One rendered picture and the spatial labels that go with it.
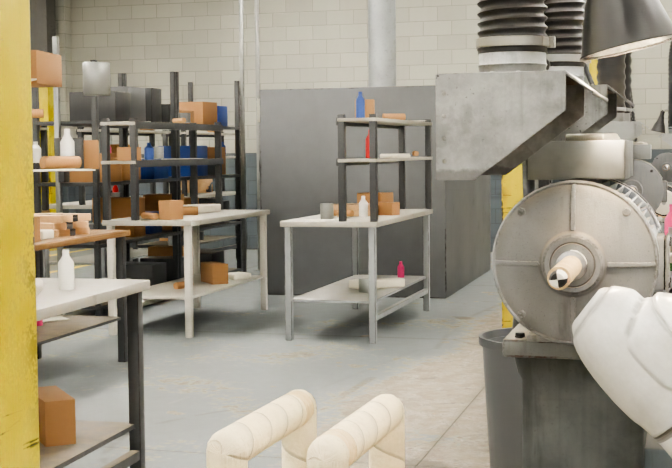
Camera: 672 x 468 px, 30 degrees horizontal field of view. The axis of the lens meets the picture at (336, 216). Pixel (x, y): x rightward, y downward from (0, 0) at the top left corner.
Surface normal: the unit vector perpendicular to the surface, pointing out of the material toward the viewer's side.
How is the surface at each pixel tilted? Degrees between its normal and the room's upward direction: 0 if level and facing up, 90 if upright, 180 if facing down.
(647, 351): 87
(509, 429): 93
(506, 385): 93
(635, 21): 71
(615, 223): 84
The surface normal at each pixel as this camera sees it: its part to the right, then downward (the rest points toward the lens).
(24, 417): 0.96, 0.00
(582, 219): -0.24, -0.08
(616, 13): -0.41, -0.20
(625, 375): -0.51, 0.28
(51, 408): 0.44, 0.04
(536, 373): -0.25, 0.34
